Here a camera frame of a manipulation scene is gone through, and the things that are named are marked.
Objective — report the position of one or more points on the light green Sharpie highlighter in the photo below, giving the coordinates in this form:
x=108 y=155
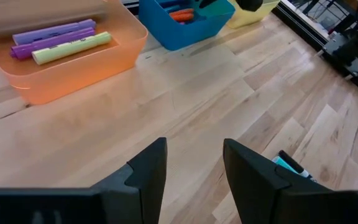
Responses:
x=73 y=47

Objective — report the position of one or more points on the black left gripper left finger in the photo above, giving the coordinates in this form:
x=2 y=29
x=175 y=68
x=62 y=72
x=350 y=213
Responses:
x=73 y=205

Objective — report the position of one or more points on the teal highlighter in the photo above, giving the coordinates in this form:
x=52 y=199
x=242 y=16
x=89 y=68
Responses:
x=283 y=164

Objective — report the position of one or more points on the blue translucent highlighter pen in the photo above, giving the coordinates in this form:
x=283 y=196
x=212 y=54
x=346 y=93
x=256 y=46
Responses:
x=169 y=4

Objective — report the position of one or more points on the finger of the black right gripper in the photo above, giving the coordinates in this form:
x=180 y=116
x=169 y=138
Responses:
x=249 y=4
x=207 y=3

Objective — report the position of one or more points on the blue plastic bin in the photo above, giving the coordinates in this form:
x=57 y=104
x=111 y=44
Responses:
x=182 y=37

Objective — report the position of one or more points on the black Expo marker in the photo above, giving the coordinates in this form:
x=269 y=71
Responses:
x=291 y=161

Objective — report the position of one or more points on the yellow translucent plastic bin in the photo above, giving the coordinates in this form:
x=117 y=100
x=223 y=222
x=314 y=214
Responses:
x=247 y=20

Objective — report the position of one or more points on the orange translucent plastic bin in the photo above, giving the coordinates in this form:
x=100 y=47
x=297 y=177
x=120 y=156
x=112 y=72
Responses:
x=73 y=81

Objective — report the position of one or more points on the orange highlighter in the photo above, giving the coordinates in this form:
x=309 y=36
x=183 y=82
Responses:
x=183 y=17

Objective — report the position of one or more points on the purple Sharpie highlighter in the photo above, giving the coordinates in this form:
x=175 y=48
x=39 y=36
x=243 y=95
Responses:
x=51 y=43

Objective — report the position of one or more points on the orange translucent highlighter pen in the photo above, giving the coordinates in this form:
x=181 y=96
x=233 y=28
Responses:
x=182 y=12

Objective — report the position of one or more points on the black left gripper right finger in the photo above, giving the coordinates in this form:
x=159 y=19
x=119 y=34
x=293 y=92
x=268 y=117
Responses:
x=275 y=202

